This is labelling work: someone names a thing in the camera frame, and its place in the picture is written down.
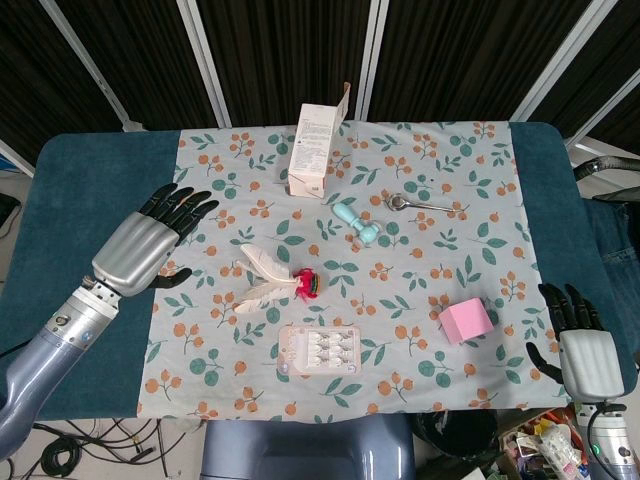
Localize white pink carton box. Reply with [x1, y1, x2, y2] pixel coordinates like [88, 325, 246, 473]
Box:
[286, 82, 352, 198]

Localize floral patterned tablecloth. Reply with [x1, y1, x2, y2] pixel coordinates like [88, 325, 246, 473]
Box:
[136, 120, 573, 421]

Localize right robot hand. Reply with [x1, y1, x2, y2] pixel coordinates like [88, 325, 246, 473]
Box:
[525, 282, 626, 402]

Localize metal spoon strainer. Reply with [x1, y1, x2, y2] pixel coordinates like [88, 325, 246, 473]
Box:
[383, 192, 467, 215]

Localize teal table cover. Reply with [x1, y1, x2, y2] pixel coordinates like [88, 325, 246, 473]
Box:
[0, 121, 622, 420]

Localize black chair with jeans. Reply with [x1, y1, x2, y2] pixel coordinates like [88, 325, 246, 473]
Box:
[572, 155, 640, 281]

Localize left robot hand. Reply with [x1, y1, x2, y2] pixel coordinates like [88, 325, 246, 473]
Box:
[91, 183, 220, 297]

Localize black floor cables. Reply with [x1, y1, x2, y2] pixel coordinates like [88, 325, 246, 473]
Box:
[30, 418, 174, 480]

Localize box of assorted clutter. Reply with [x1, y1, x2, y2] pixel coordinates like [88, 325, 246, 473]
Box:
[492, 405, 591, 480]

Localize black trash bin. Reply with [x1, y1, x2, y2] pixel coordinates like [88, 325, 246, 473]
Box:
[412, 408, 500, 459]

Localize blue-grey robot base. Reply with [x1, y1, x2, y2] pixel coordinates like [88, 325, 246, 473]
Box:
[200, 414, 417, 480]

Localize light blue massage roller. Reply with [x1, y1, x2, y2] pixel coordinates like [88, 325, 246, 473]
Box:
[332, 201, 383, 248]

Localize pink cube block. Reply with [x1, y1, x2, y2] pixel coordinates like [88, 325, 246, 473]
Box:
[438, 296, 495, 346]

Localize blister pack of capsules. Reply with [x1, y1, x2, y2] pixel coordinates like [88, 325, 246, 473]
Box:
[277, 324, 363, 377]

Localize white feather toy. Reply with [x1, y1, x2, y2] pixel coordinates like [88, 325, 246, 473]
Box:
[234, 243, 323, 316]

